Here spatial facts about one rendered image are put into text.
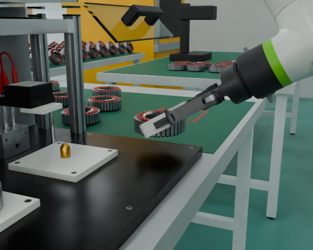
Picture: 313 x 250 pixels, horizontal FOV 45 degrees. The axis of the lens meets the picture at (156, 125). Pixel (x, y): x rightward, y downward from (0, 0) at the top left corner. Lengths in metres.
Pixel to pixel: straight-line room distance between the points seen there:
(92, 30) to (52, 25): 3.64
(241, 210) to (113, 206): 1.14
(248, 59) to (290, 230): 1.51
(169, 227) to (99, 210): 0.11
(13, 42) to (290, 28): 0.64
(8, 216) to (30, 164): 0.20
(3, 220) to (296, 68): 0.52
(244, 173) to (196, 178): 0.88
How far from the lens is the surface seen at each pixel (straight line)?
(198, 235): 1.99
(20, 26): 0.79
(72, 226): 0.54
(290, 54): 0.69
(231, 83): 0.72
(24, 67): 1.03
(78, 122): 0.94
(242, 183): 1.62
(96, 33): 4.47
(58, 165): 0.72
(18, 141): 0.83
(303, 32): 0.69
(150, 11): 0.68
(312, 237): 2.10
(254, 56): 0.71
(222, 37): 5.81
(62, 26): 0.89
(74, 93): 0.93
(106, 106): 1.25
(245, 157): 1.58
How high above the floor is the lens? 1.04
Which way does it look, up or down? 15 degrees down
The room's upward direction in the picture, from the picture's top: straight up
